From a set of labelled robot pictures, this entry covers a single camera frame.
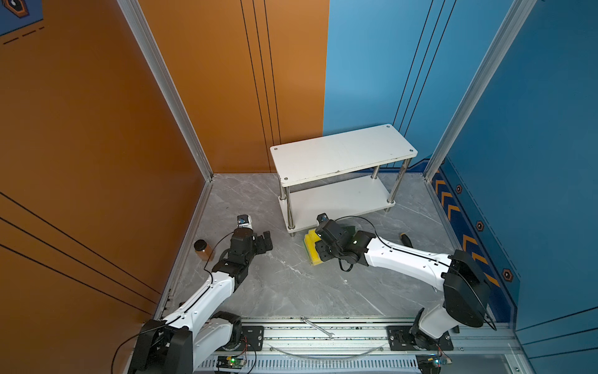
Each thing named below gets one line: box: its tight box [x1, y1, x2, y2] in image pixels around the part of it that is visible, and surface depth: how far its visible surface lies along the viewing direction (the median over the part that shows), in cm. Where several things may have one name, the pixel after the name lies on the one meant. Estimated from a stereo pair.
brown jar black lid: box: [193, 239, 216, 262], surface depth 87 cm
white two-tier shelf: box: [270, 123, 419, 237], surface depth 85 cm
